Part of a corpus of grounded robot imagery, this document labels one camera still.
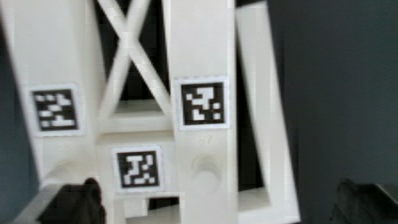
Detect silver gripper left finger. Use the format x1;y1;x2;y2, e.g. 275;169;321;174
11;177;110;224

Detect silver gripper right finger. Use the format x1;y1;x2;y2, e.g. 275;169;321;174
330;179;398;224

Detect white chair seat part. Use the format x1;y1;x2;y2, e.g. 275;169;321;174
96;99;185;224

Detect white chair side plank front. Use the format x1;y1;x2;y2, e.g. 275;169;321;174
98;0;238;224

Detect white chair side plank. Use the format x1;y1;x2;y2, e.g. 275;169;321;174
98;0;238;224
0;0;105;185

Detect white right fence bar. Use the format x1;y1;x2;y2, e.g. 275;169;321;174
236;0;300;224

